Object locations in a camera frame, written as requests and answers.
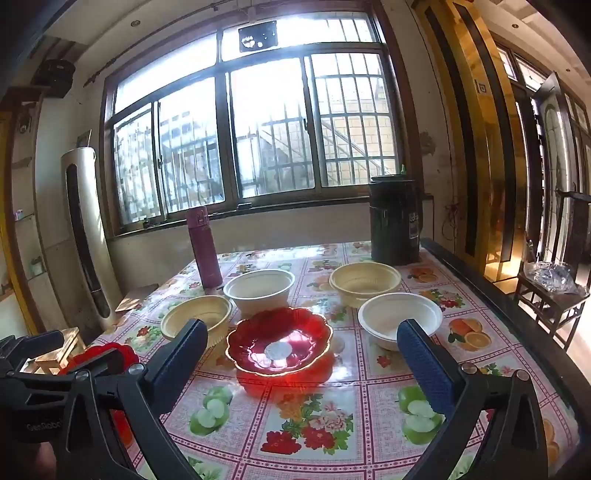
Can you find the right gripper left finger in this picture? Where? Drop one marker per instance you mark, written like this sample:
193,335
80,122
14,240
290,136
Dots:
143,392

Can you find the cream ribbed bowl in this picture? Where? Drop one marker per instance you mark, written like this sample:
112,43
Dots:
358,282
214,311

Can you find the wooden wall shelf unit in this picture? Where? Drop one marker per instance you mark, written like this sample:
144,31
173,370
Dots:
20,112

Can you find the red scalloped glass plate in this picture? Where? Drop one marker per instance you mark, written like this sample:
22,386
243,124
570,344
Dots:
279,343

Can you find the black cylindrical container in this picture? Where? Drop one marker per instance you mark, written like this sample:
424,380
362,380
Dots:
395,220

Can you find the clear plastic bag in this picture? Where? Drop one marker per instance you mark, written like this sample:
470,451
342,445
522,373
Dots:
556,278

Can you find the magenta thermos bottle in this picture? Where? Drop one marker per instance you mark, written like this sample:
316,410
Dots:
203,247

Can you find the white tower air conditioner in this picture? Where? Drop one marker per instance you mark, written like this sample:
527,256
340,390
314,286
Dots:
87,230

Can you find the dark wooden chair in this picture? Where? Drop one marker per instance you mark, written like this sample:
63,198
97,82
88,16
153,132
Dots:
560,314

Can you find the floral fruit tablecloth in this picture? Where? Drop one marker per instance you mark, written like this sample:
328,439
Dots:
349,418

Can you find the white paper bowl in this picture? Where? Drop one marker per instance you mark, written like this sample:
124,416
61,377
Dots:
260,290
381,316

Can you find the small wooden stool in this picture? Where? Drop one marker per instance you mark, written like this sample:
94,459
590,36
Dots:
53,362

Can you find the barred window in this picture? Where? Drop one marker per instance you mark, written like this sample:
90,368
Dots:
294,109

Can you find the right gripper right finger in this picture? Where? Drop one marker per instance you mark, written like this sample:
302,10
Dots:
514,444

